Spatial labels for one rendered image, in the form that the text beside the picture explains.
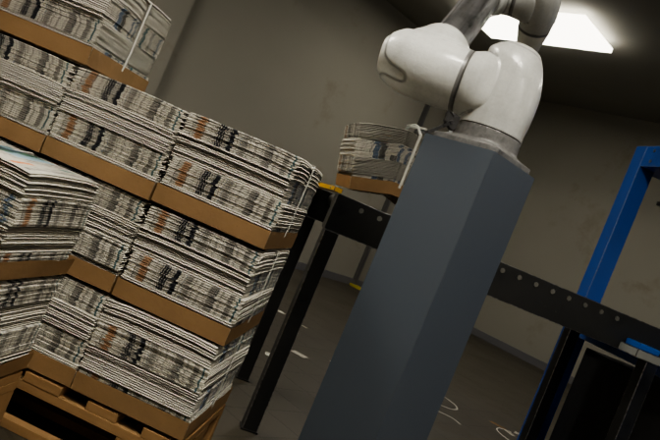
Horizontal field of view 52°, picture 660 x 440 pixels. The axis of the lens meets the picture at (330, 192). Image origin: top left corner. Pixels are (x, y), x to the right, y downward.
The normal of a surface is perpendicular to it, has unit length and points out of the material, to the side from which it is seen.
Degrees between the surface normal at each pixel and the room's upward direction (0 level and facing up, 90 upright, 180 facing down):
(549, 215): 90
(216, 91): 90
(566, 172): 90
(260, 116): 90
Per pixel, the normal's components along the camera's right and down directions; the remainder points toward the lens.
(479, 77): -0.25, -0.18
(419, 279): -0.65, -0.28
